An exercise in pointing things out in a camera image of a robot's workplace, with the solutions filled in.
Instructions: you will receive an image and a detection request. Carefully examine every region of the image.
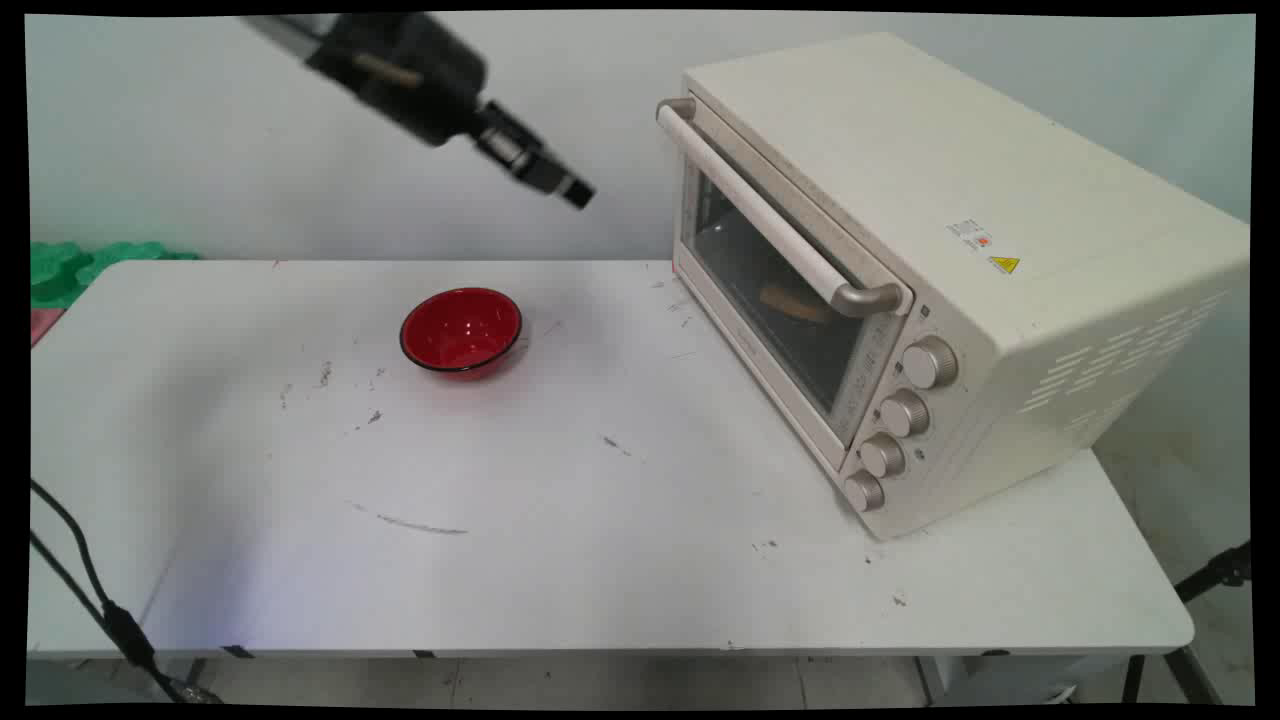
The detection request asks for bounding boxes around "cream oven door handle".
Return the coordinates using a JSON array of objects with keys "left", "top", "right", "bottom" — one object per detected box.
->
[{"left": 655, "top": 97, "right": 907, "bottom": 320}]

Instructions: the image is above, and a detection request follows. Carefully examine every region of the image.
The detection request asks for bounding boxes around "warning sticker label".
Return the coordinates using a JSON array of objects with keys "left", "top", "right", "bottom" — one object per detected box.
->
[{"left": 946, "top": 217, "right": 1022, "bottom": 277}]

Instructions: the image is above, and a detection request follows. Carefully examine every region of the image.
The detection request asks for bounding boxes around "black tripod leg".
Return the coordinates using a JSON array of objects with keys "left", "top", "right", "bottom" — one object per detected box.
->
[{"left": 1174, "top": 540, "right": 1254, "bottom": 604}]

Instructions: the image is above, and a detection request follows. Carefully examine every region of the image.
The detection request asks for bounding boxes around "black cable with connector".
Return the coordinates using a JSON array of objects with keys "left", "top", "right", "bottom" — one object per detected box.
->
[{"left": 30, "top": 479, "right": 224, "bottom": 705}]

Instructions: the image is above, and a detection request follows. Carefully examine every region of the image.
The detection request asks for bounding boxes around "glass oven door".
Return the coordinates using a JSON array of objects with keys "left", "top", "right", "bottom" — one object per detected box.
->
[{"left": 672, "top": 96, "right": 914, "bottom": 473}]

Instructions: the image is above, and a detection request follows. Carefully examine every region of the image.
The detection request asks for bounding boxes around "cream toaster oven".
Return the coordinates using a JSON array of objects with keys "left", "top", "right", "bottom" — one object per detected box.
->
[{"left": 655, "top": 32, "right": 1252, "bottom": 542}]

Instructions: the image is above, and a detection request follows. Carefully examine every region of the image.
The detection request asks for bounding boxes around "green foam mat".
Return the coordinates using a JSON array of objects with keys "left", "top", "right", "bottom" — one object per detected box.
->
[{"left": 30, "top": 240, "right": 202, "bottom": 310}]

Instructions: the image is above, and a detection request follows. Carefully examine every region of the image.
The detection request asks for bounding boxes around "large silver oven knob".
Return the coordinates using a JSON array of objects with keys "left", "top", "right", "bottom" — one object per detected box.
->
[{"left": 902, "top": 335, "right": 960, "bottom": 391}]

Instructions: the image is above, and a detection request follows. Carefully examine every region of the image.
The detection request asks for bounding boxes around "red bowl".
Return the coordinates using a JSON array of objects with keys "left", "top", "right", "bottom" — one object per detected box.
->
[{"left": 399, "top": 287, "right": 525, "bottom": 383}]

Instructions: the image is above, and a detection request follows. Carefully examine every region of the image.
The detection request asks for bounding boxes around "bread inside oven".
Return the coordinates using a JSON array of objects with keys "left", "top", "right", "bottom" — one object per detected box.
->
[{"left": 757, "top": 284, "right": 832, "bottom": 324}]

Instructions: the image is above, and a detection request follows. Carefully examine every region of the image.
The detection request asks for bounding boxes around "black metal table leg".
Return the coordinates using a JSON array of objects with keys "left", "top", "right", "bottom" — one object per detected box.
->
[{"left": 1120, "top": 647, "right": 1223, "bottom": 707}]

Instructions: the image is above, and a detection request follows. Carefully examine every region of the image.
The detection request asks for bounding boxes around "thin black cable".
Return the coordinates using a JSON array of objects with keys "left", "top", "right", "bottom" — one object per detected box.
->
[{"left": 30, "top": 530, "right": 113, "bottom": 616}]

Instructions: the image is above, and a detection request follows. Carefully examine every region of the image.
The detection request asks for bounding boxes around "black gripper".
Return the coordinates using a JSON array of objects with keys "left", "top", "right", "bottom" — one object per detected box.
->
[{"left": 304, "top": 12, "right": 597, "bottom": 211}]

